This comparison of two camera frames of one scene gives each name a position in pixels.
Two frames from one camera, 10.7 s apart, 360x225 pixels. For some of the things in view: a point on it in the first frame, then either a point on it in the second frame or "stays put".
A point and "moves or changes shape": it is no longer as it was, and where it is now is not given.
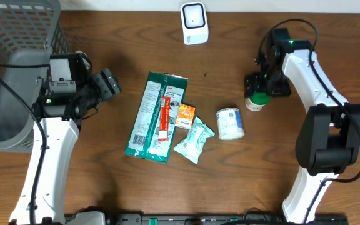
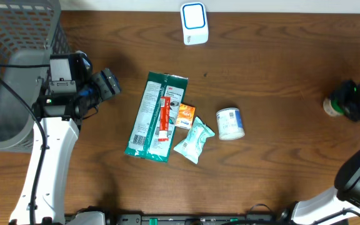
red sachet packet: [164, 119] stays put
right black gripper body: [274, 82] -> [355, 97]
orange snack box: [185, 116] stays put
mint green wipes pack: [189, 147] stays put
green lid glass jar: [257, 100] moves or changes shape
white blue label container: [229, 124] stays put
